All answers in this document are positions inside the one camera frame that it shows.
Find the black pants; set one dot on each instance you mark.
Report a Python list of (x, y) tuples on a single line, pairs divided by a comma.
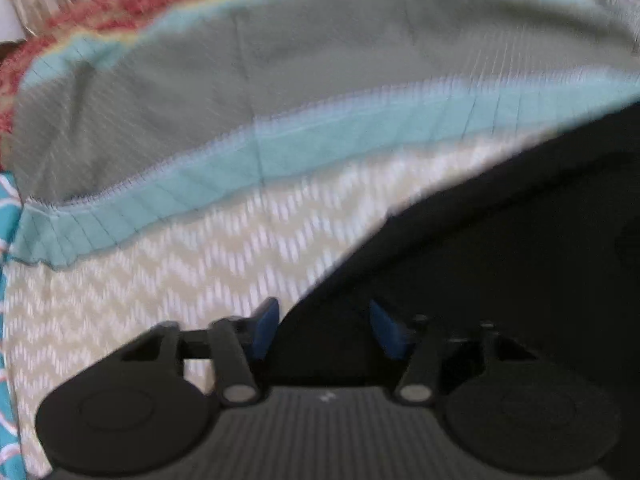
[(500, 240)]

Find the teal wavy patterned pillow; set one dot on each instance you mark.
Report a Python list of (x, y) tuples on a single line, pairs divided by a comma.
[(9, 260)]

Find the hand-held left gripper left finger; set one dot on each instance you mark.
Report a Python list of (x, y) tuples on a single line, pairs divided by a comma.
[(264, 327)]

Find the patterned striped bedsheet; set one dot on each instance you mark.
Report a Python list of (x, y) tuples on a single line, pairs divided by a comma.
[(200, 110)]

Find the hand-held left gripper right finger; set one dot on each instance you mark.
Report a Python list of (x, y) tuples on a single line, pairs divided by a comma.
[(387, 330)]

